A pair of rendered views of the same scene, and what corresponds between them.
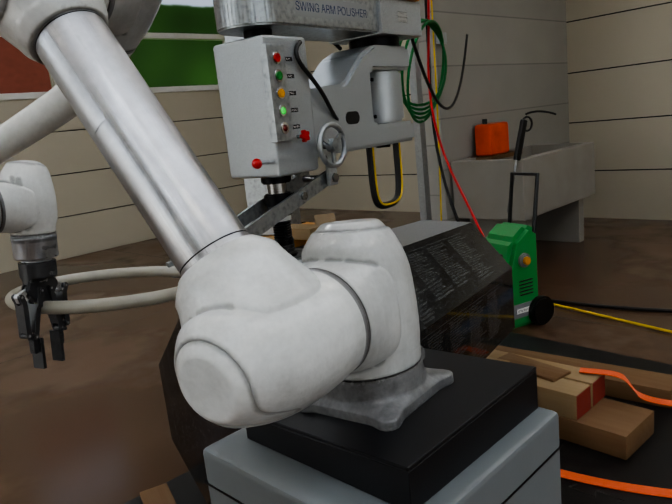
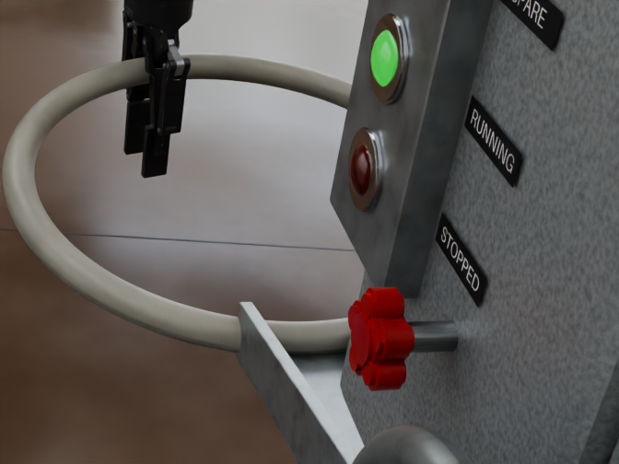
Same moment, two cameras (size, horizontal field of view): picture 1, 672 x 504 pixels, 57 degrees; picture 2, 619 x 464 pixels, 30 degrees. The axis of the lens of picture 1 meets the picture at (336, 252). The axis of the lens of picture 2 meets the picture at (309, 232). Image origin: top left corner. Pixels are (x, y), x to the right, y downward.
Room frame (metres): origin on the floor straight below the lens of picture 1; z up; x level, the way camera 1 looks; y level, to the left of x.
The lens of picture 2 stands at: (2.11, -0.27, 1.50)
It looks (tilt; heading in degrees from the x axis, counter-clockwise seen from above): 31 degrees down; 121
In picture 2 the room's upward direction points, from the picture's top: 11 degrees clockwise
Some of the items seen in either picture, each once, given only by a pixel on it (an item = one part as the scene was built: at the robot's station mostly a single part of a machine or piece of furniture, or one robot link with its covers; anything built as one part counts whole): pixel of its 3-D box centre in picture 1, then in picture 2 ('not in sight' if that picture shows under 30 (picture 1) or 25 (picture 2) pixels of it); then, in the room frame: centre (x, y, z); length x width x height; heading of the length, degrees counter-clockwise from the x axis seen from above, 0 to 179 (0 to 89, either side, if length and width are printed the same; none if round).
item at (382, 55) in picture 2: not in sight; (390, 58); (1.90, 0.11, 1.32); 0.02 x 0.01 x 0.02; 142
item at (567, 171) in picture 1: (528, 202); not in sight; (5.18, -1.67, 0.43); 1.30 x 0.62 x 0.86; 135
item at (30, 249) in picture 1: (35, 247); not in sight; (1.32, 0.64, 1.08); 0.09 x 0.09 x 0.06
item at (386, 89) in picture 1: (378, 98); not in sight; (2.56, -0.24, 1.34); 0.19 x 0.19 x 0.20
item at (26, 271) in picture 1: (39, 280); (157, 20); (1.32, 0.65, 1.00); 0.08 x 0.07 x 0.09; 158
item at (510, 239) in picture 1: (508, 250); not in sight; (3.49, -1.00, 0.43); 0.35 x 0.35 x 0.87; 26
